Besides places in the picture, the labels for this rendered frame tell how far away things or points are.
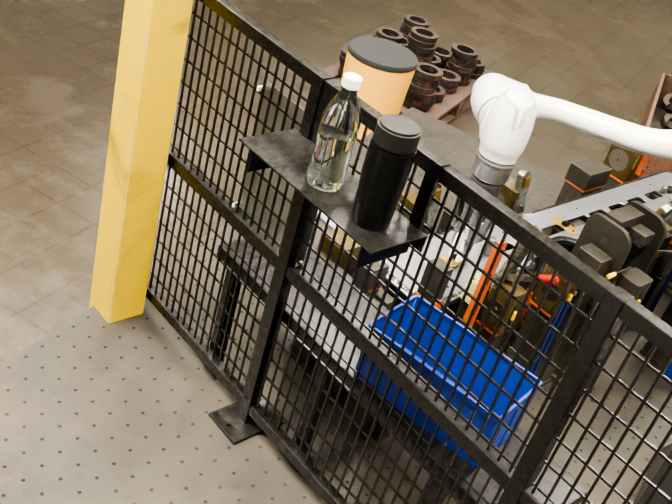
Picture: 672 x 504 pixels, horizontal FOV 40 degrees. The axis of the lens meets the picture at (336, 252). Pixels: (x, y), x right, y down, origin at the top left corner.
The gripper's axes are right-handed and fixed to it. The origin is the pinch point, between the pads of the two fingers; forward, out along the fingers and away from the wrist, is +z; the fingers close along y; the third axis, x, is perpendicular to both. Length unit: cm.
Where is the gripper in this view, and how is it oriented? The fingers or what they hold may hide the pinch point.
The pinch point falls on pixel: (460, 247)
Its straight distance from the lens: 225.4
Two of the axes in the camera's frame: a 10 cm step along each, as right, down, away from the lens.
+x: -7.4, 2.1, -6.4
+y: -6.2, -5.6, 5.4
